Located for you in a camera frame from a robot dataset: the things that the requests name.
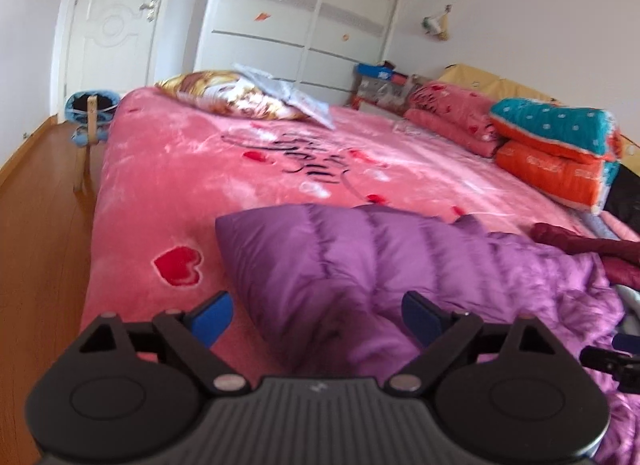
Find gold printed pillow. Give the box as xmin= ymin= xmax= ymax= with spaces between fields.
xmin=155 ymin=71 xmax=312 ymax=122

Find white printed paper sheets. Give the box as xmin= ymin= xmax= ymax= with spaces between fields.
xmin=234 ymin=63 xmax=337 ymax=130

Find white panel door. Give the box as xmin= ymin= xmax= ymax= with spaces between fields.
xmin=64 ymin=0 xmax=177 ymax=96

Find white sliding wardrobe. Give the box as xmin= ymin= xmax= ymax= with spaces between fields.
xmin=194 ymin=0 xmax=415 ymax=106

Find pink heart print bed blanket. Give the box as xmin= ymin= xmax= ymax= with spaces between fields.
xmin=80 ymin=86 xmax=616 ymax=381

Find teal and orange quilt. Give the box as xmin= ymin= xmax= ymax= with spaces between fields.
xmin=489 ymin=97 xmax=624 ymax=216

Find stack of shoe boxes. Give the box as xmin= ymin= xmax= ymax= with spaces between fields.
xmin=351 ymin=61 xmax=437 ymax=112

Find yellow padded headboard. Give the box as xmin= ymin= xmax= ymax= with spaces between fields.
xmin=437 ymin=63 xmax=640 ymax=158

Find folded pink and grey clothes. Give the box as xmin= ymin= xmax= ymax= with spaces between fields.
xmin=580 ymin=210 xmax=640 ymax=248

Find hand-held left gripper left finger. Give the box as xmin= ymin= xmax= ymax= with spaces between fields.
xmin=79 ymin=291 xmax=249 ymax=396

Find black cloth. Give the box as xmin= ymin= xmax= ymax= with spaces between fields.
xmin=602 ymin=162 xmax=640 ymax=242

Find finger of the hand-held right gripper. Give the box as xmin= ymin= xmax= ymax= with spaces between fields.
xmin=580 ymin=332 xmax=640 ymax=394

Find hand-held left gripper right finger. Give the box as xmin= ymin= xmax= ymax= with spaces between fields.
xmin=389 ymin=291 xmax=568 ymax=396

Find blue wooden child chair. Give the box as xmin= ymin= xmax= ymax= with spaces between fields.
xmin=65 ymin=90 xmax=121 ymax=192

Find purple puffer jacket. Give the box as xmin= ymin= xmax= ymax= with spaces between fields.
xmin=215 ymin=203 xmax=640 ymax=465

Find dark red puffer jacket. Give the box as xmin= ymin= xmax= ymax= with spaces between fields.
xmin=530 ymin=222 xmax=640 ymax=291

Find folded pink heart blanket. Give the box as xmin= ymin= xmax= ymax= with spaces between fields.
xmin=404 ymin=82 xmax=507 ymax=159

